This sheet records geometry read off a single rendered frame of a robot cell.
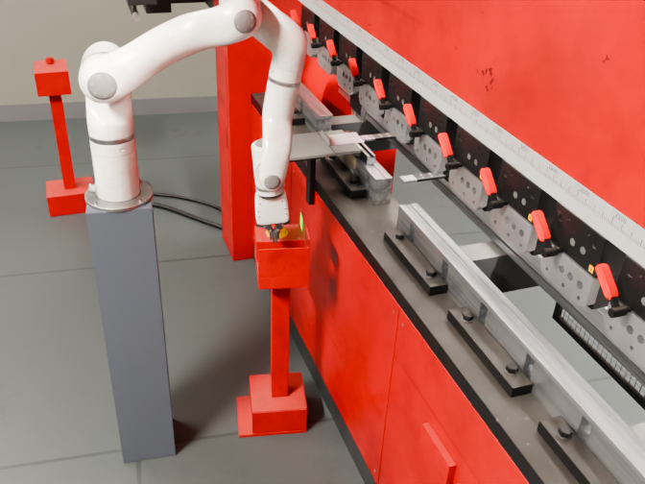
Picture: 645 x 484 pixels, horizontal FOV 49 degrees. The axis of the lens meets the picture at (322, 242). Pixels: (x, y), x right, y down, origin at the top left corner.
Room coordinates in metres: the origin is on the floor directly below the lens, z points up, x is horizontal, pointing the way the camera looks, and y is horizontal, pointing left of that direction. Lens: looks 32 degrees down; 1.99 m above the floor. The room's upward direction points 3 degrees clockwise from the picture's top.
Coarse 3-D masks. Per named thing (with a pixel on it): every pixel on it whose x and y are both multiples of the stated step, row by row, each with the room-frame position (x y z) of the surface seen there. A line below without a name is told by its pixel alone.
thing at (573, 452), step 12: (552, 420) 1.09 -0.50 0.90; (540, 432) 1.07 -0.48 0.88; (552, 432) 1.05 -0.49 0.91; (552, 444) 1.04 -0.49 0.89; (564, 444) 1.02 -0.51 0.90; (576, 444) 1.03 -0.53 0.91; (564, 456) 1.00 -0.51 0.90; (576, 456) 0.99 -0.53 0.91; (588, 456) 1.00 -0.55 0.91; (576, 468) 0.97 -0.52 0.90; (588, 468) 0.97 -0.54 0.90; (600, 468) 0.97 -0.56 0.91; (588, 480) 0.94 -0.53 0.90; (600, 480) 0.94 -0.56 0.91; (612, 480) 0.94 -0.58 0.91
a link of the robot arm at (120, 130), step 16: (96, 48) 1.81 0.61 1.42; (112, 48) 1.83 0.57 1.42; (128, 96) 1.85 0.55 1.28; (96, 112) 1.78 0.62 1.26; (112, 112) 1.78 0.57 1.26; (128, 112) 1.80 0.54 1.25; (96, 128) 1.74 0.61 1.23; (112, 128) 1.74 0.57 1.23; (128, 128) 1.77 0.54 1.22; (112, 144) 1.74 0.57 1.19
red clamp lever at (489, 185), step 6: (486, 168) 1.43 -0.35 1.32; (480, 174) 1.43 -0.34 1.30; (486, 174) 1.42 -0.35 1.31; (486, 180) 1.41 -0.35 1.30; (492, 180) 1.41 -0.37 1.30; (486, 186) 1.41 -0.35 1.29; (492, 186) 1.40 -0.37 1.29; (492, 192) 1.39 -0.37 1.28; (492, 198) 1.38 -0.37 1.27; (492, 204) 1.37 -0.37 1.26; (498, 204) 1.37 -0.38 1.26; (504, 204) 1.38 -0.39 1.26
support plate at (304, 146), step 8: (296, 136) 2.28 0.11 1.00; (304, 136) 2.29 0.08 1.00; (312, 136) 2.29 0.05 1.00; (320, 136) 2.29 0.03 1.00; (296, 144) 2.22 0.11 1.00; (304, 144) 2.22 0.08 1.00; (312, 144) 2.22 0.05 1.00; (320, 144) 2.23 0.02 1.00; (344, 144) 2.24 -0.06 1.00; (352, 144) 2.24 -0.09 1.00; (296, 152) 2.16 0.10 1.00; (304, 152) 2.16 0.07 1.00; (312, 152) 2.16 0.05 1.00; (320, 152) 2.17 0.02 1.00; (328, 152) 2.17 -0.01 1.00; (336, 152) 2.17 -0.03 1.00; (344, 152) 2.18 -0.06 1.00; (352, 152) 2.19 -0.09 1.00; (360, 152) 2.20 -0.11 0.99
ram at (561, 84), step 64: (384, 0) 2.07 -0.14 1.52; (448, 0) 1.74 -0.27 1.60; (512, 0) 1.50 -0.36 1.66; (576, 0) 1.32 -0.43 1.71; (640, 0) 1.18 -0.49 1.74; (384, 64) 2.03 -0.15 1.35; (448, 64) 1.70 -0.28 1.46; (512, 64) 1.46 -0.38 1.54; (576, 64) 1.28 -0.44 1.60; (640, 64) 1.14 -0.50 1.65; (512, 128) 1.42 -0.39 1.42; (576, 128) 1.25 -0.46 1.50; (640, 128) 1.11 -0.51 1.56; (640, 192) 1.07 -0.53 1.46; (640, 256) 1.03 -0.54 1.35
